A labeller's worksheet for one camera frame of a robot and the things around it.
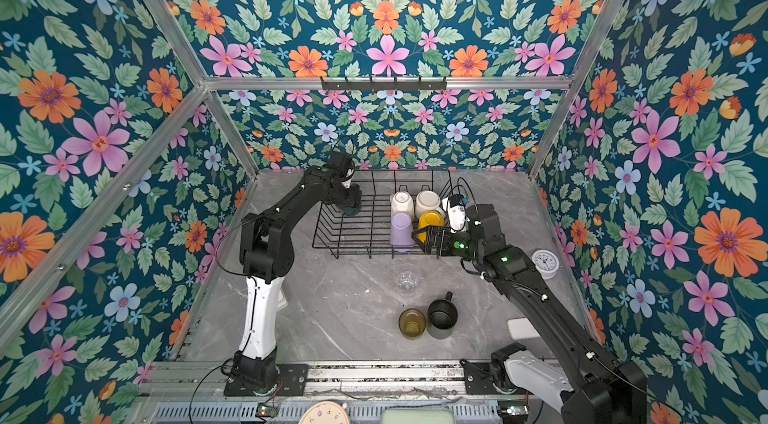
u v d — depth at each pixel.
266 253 0.59
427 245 0.65
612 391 0.38
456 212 0.68
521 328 0.82
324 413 0.68
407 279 0.91
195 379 0.75
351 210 1.04
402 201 0.93
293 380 0.73
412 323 0.82
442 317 0.82
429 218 0.91
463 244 0.63
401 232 0.87
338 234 0.99
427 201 0.99
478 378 0.73
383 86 0.93
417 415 0.67
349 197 0.93
